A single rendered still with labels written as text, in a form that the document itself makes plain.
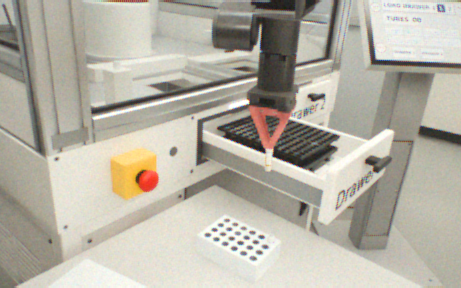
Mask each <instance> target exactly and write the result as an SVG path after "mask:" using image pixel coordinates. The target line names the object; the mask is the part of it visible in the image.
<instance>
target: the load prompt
mask: <svg viewBox="0 0 461 288"><path fill-rule="evenodd" d="M380 2H381V8H382V10H384V11H395V12H407V13H413V12H419V13H431V14H443V15H456V12H455V8H454V4H449V3H438V2H427V1H405V0H380Z"/></svg>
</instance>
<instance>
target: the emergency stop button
mask: <svg viewBox="0 0 461 288"><path fill-rule="evenodd" d="M158 182H159V175H158V174H157V172H156V171H153V170H148V171H145V172H144V173H142V175H141V176H140V178H139V188H140V190H142V191H144V192H146V193H148V192H150V191H152V190H153V189H155V188H156V187H157V184H158Z"/></svg>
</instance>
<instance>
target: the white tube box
mask: <svg viewBox="0 0 461 288"><path fill-rule="evenodd" d="M267 237H268V234H266V233H263V232H262V231H260V230H258V229H255V228H253V227H251V226H248V225H247V224H244V223H243V222H240V221H238V220H236V219H235V218H231V217H229V216H228V215H223V216H222V217H221V218H219V219H218V220H217V221H215V222H214V223H212V224H211V226H208V227H207V228H206V229H204V230H203V231H202V232H200V233H198V234H197V253H199V254H200V255H203V256H204V257H206V258H207V259H210V260H211V261H213V262H215V263H217V264H218V265H220V266H222V267H224V268H226V269H227V270H229V271H231V272H233V273H234V274H237V275H238V276H240V277H243V278H244V279H245V280H247V281H250V282H251V283H252V284H254V285H255V283H256V282H257V281H258V279H259V278H260V277H262V275H263V274H265V273H266V271H267V270H269V268H270V266H272V265H273V263H275V262H276V260H277V259H279V256H280V246H281V240H278V239H276V238H274V242H273V244H269V243H268V242H267Z"/></svg>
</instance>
